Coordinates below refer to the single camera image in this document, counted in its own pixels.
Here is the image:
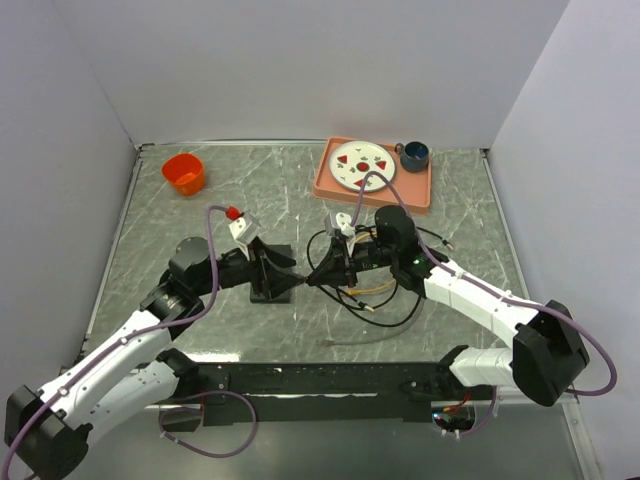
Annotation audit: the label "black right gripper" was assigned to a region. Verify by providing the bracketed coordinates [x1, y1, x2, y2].
[308, 237, 397, 288]

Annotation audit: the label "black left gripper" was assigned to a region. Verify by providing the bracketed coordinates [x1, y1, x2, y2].
[193, 234, 304, 299]

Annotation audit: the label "black network switch box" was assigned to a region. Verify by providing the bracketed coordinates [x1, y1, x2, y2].
[249, 244, 296, 304]

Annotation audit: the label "black ethernet cable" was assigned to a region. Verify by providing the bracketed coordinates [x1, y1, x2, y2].
[305, 227, 456, 329]

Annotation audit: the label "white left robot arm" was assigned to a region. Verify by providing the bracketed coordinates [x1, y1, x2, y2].
[4, 237, 305, 479]

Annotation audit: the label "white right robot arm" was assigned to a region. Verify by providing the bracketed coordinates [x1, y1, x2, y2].
[307, 205, 590, 406]

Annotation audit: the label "white strawberry pattern plate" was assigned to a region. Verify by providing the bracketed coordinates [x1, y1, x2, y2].
[328, 140, 396, 193]

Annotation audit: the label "salmon pink tray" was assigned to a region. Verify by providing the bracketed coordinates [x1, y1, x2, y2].
[313, 136, 432, 215]

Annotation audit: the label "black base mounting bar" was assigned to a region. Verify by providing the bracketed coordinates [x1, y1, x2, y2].
[137, 360, 494, 427]

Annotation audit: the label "dark blue mug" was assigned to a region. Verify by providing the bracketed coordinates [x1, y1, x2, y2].
[394, 141, 431, 173]

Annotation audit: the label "orange plastic cup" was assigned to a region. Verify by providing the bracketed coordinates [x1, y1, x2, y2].
[161, 153, 206, 196]

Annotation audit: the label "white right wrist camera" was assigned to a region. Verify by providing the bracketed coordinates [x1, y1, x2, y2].
[324, 212, 356, 240]

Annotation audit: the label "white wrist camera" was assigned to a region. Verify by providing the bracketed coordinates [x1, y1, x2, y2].
[225, 206, 261, 254]
[324, 212, 356, 240]

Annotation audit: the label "yellow ethernet cable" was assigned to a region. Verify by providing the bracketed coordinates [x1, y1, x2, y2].
[347, 229, 401, 296]

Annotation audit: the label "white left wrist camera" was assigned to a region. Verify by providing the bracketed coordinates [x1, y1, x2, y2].
[225, 206, 261, 254]

